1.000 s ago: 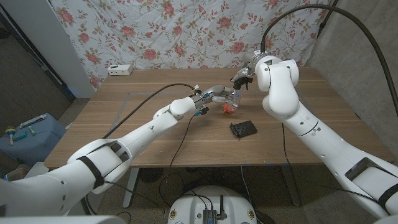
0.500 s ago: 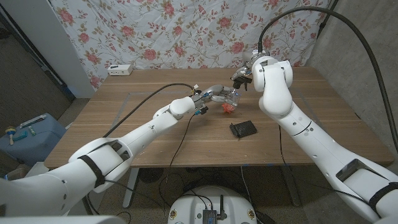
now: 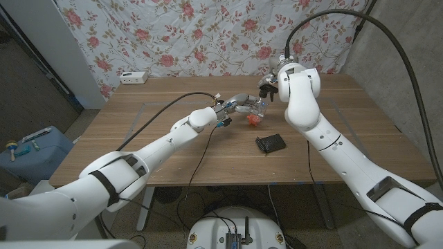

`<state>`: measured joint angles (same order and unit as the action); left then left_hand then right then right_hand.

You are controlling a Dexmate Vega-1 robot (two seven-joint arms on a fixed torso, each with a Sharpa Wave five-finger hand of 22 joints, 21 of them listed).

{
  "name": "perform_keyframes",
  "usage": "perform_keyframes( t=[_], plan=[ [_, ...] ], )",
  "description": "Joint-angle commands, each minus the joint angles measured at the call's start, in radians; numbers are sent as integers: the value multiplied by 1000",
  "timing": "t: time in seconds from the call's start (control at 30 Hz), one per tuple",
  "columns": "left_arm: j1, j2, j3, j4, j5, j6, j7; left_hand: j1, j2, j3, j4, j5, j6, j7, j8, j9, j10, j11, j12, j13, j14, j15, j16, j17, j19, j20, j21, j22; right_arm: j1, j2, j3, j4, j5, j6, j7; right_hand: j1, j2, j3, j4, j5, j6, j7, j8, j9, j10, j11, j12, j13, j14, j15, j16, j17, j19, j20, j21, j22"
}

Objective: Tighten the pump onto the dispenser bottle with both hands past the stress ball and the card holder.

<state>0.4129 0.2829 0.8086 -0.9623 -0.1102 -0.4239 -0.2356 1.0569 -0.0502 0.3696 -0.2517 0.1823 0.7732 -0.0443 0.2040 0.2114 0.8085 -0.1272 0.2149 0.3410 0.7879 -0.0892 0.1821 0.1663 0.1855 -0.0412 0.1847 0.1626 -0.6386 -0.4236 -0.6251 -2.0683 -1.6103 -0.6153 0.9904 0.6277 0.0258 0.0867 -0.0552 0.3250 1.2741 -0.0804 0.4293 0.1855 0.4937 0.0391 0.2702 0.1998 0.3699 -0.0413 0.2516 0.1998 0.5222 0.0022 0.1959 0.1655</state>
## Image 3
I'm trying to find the white grey flat bar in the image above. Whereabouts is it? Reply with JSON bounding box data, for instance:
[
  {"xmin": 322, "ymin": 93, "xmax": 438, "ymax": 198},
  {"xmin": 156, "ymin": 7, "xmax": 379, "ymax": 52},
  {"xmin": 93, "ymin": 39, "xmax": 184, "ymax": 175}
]
[{"xmin": 21, "ymin": 127, "xmax": 53, "ymax": 143}]

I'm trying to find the white floor container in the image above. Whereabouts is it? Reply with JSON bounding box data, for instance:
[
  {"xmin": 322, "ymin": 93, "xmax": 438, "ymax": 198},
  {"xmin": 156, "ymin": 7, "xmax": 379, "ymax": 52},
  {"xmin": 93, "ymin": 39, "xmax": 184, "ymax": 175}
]
[{"xmin": 29, "ymin": 179, "xmax": 55, "ymax": 194}]

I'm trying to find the black round floor disc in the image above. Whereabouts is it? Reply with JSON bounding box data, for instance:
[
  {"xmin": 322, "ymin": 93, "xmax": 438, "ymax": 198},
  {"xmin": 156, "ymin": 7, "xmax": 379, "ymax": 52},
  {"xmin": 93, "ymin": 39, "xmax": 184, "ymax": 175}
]
[{"xmin": 154, "ymin": 186, "xmax": 183, "ymax": 205}]

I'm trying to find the white table leg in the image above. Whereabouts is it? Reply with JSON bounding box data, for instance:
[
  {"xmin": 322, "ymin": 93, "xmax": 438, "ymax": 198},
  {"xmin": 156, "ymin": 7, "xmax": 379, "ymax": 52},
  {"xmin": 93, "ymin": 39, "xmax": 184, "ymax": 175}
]
[{"xmin": 136, "ymin": 186, "xmax": 156, "ymax": 232}]

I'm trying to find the black backdrop stand pole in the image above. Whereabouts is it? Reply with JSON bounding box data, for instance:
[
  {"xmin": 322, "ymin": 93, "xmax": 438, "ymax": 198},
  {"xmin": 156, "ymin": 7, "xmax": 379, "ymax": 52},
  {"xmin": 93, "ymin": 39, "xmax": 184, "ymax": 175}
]
[{"xmin": 352, "ymin": 0, "xmax": 378, "ymax": 42}]

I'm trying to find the white robot torso base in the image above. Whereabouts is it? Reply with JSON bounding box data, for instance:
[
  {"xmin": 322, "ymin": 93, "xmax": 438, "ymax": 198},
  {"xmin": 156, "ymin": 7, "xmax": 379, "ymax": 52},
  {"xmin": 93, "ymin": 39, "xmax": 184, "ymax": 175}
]
[{"xmin": 186, "ymin": 206, "xmax": 287, "ymax": 249}]

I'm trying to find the blue storage box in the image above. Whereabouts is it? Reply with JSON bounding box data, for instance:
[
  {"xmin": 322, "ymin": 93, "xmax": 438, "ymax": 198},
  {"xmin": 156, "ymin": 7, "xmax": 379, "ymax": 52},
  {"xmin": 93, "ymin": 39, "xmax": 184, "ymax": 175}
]
[{"xmin": 0, "ymin": 125, "xmax": 74, "ymax": 186}]

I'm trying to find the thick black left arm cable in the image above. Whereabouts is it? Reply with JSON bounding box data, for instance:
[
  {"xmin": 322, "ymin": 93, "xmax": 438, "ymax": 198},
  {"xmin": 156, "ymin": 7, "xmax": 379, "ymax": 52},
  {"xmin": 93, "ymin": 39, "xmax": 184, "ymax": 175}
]
[{"xmin": 116, "ymin": 91, "xmax": 219, "ymax": 152}]

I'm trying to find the clear plastic dispenser bottle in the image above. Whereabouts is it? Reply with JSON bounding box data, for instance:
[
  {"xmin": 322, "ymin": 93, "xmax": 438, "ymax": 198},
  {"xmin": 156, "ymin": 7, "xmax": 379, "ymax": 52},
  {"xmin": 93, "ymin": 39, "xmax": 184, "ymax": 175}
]
[{"xmin": 248, "ymin": 99, "xmax": 268, "ymax": 119}]

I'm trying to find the black torso antenna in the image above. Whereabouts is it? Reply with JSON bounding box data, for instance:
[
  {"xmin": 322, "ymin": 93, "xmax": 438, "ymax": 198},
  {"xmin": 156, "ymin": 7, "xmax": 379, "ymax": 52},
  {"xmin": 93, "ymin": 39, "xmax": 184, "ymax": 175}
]
[{"xmin": 242, "ymin": 216, "xmax": 253, "ymax": 245}]

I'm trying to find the yellow blue toy maraca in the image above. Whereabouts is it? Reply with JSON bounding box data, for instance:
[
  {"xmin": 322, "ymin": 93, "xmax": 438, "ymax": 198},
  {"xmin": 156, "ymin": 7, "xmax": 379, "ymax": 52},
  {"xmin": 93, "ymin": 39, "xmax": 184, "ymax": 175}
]
[{"xmin": 5, "ymin": 140, "xmax": 19, "ymax": 163}]

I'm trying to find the black torso electronics box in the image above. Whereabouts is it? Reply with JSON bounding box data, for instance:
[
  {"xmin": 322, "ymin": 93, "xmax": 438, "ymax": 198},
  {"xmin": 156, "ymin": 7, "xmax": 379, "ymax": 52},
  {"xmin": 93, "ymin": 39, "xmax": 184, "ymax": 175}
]
[{"xmin": 225, "ymin": 232, "xmax": 242, "ymax": 249}]

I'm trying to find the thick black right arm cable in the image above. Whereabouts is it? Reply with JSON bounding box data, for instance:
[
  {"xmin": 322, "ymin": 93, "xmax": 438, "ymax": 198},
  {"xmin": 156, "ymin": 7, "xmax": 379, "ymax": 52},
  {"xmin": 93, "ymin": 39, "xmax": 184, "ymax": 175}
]
[{"xmin": 284, "ymin": 8, "xmax": 443, "ymax": 192}]

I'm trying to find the thin black left camera cable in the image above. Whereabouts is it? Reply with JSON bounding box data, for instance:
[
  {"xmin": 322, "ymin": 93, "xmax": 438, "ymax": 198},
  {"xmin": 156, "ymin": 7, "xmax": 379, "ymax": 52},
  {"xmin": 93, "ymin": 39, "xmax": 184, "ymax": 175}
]
[{"xmin": 186, "ymin": 124, "xmax": 218, "ymax": 201}]

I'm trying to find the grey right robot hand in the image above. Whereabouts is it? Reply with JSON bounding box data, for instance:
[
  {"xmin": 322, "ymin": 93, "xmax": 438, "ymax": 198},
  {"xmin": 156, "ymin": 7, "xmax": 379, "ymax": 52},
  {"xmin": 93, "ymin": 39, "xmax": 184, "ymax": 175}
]
[{"xmin": 257, "ymin": 56, "xmax": 298, "ymax": 91}]

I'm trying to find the thin black right camera cable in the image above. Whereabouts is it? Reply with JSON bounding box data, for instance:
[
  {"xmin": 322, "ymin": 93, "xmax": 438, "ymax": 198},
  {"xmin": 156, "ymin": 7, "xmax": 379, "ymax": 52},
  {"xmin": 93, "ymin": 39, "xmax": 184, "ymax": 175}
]
[{"xmin": 306, "ymin": 140, "xmax": 408, "ymax": 229}]

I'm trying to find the black ribbed card holder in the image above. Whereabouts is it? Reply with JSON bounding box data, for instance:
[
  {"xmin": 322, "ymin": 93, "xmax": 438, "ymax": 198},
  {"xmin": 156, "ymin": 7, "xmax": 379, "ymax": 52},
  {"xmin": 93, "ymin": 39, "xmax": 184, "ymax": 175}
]
[{"xmin": 255, "ymin": 133, "xmax": 287, "ymax": 155}]

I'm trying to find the thin black camera cable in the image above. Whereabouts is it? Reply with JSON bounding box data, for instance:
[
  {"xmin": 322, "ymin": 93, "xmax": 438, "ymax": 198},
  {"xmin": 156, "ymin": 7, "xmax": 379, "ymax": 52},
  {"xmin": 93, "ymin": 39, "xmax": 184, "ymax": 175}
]
[
  {"xmin": 306, "ymin": 140, "xmax": 408, "ymax": 229},
  {"xmin": 186, "ymin": 124, "xmax": 218, "ymax": 201}
]

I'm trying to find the white power strip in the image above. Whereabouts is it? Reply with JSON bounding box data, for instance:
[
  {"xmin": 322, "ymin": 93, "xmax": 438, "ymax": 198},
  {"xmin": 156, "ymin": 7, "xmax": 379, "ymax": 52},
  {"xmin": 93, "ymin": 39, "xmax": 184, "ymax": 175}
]
[{"xmin": 119, "ymin": 71, "xmax": 149, "ymax": 85}]

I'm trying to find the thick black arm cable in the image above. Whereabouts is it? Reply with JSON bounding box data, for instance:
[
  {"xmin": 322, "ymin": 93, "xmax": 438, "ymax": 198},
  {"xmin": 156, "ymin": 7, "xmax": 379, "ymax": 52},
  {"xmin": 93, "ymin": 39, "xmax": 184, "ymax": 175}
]
[
  {"xmin": 284, "ymin": 8, "xmax": 443, "ymax": 192},
  {"xmin": 116, "ymin": 91, "xmax": 219, "ymax": 152}
]

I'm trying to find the floral backdrop cloth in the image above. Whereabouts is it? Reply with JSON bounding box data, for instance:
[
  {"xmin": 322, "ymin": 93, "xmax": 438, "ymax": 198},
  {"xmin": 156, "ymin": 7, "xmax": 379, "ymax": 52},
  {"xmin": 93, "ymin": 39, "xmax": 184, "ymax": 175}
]
[{"xmin": 55, "ymin": 0, "xmax": 370, "ymax": 100}]

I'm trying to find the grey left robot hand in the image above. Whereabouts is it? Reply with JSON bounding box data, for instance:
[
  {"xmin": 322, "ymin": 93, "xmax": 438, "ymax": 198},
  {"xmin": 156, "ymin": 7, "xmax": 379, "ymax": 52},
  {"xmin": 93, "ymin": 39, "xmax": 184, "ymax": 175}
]
[{"xmin": 213, "ymin": 93, "xmax": 267, "ymax": 119}]

